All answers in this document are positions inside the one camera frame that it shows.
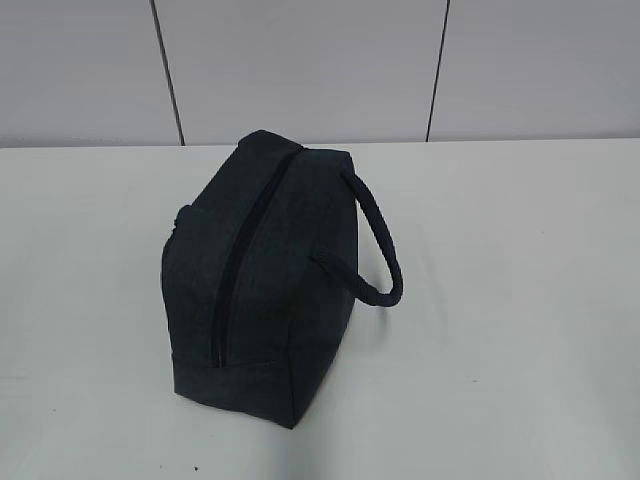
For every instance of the dark blue fabric bag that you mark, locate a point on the dark blue fabric bag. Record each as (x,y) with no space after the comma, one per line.
(261,272)

